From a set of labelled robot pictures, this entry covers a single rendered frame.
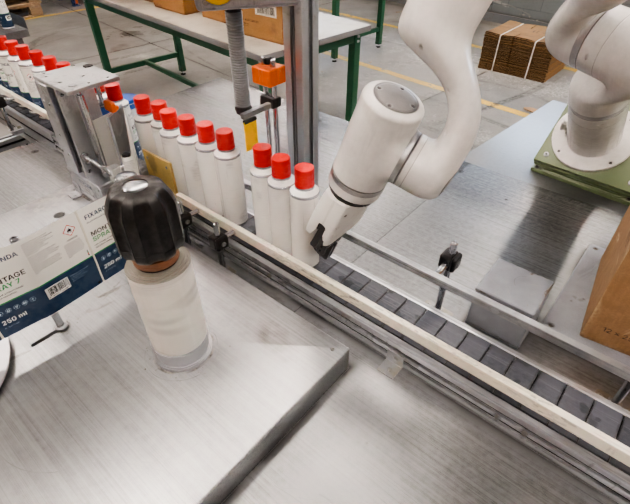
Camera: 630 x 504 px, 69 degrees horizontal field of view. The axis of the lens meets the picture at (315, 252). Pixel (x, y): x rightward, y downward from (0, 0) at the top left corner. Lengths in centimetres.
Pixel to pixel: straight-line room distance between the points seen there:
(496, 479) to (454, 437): 7
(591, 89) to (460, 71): 59
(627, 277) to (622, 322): 9
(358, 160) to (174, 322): 33
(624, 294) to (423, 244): 39
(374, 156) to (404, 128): 5
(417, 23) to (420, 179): 18
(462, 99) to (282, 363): 44
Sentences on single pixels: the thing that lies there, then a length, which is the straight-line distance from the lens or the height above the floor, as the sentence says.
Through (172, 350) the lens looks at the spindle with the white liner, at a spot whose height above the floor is 93.
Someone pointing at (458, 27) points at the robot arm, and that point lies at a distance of 59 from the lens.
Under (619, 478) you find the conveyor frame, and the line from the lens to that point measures 74.
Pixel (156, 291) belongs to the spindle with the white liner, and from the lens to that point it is 61.
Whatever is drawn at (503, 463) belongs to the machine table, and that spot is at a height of 83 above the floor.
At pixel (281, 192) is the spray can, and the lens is 79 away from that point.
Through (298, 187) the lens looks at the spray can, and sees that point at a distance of 76.
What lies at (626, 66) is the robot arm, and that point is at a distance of 100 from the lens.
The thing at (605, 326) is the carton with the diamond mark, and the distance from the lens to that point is 88.
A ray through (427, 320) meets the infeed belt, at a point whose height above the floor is 88.
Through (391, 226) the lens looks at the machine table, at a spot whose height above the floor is 83.
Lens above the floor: 146
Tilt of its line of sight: 40 degrees down
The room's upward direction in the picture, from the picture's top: straight up
